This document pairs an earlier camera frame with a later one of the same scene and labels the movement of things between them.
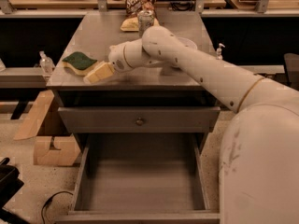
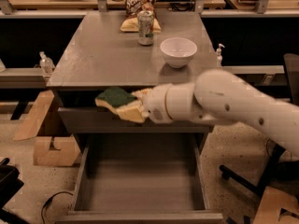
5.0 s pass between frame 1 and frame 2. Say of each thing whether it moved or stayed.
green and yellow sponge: moved
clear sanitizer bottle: stayed
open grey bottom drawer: stayed
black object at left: stayed
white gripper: moved
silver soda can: stayed
